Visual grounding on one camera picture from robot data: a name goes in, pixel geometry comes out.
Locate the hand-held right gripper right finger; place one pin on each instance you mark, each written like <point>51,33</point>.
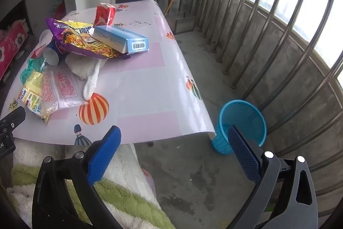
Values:
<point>243,155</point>

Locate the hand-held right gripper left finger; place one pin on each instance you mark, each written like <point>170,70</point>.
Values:
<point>104,155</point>

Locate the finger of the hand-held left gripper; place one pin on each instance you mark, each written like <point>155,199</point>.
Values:
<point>14,117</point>

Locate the yellow snack packet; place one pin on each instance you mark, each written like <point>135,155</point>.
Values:
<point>32,94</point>

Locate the blue mesh waste basket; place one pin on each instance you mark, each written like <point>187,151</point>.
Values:
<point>249,116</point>

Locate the clear packet with pink print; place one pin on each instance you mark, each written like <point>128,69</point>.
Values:
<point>61,89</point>

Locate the teal wrapper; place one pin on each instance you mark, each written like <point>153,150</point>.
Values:
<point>33,65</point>

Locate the red wrapper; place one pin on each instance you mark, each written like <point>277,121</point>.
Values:
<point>37,52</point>

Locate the plastic bottle with blue label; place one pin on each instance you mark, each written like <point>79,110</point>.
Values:
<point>51,57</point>

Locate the white cloth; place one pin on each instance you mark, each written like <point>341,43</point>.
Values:
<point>80,65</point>

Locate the purple yellow snack bag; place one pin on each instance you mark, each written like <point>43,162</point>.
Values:
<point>77,44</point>

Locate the light blue cardboard box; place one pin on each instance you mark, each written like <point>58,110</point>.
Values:
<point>118,37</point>

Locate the red white paper bag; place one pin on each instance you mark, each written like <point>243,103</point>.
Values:
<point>104,15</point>

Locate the white green fleece robe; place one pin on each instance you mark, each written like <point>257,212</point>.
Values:
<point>128,191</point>

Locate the metal balcony railing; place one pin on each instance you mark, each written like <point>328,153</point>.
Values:
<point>233,85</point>

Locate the pink green cloth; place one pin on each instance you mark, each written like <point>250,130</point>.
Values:
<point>59,7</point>

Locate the metal dustpan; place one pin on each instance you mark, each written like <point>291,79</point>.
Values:
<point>185,25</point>

